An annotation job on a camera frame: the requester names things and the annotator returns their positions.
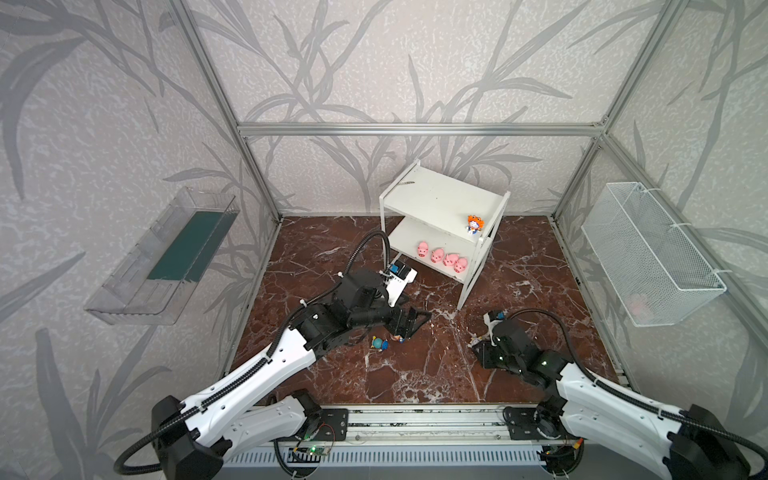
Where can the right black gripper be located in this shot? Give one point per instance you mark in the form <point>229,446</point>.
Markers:
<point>489,352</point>

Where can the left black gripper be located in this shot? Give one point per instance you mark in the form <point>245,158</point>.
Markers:
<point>399,321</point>

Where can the pink pig toy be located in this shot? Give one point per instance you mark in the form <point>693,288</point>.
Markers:
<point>423,249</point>
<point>461,265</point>
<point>450,260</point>
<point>437,255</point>

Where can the orange hooded Doraemon figure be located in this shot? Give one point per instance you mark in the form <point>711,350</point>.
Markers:
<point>475,224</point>

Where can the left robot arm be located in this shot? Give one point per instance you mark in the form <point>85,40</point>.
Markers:
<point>170,448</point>

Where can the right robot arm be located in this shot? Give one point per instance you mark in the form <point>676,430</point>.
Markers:
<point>671,442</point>

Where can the white two-tier shelf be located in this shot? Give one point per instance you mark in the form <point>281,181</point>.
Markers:
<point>434,208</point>

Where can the teal hooded Doraemon figure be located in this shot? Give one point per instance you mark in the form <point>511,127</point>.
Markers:
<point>379,344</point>

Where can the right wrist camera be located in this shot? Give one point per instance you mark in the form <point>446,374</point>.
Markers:
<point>491,319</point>

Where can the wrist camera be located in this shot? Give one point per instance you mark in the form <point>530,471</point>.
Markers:
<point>397,277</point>
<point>491,319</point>

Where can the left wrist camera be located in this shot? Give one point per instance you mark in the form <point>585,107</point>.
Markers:
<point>397,277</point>

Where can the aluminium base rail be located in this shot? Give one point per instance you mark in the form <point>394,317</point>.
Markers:
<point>442,425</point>

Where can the white wire mesh basket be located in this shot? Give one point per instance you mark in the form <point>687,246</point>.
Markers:
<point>642,250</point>

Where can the clear plastic wall bin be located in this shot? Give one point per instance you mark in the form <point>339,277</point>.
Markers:
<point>154,282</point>

